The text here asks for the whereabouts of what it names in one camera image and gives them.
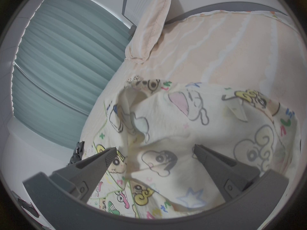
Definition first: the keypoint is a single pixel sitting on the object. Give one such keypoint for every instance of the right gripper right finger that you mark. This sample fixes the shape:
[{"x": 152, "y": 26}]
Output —
[{"x": 230, "y": 174}]

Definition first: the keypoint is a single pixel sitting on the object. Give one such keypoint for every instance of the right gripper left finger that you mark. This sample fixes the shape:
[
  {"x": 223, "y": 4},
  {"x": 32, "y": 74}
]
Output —
[{"x": 79, "y": 176}]

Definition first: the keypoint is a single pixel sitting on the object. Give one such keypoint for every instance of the white printed pyjama top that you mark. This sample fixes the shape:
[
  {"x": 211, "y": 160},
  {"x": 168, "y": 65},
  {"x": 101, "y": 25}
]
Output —
[{"x": 191, "y": 128}]

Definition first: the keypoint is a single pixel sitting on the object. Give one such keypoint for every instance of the bed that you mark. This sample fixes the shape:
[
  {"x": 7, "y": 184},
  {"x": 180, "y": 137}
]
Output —
[{"x": 239, "y": 44}]

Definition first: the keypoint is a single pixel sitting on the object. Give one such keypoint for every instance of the black garment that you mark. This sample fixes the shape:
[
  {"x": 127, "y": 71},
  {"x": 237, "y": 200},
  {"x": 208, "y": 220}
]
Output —
[{"x": 77, "y": 152}]

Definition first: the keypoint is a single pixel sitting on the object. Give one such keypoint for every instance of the blue-green curtain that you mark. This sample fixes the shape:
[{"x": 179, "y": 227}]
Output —
[
  {"x": 48, "y": 104},
  {"x": 72, "y": 32}
]

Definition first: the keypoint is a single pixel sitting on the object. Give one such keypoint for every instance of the pink striped pillow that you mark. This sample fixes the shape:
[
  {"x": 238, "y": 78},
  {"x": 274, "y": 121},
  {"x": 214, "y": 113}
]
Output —
[{"x": 151, "y": 27}]

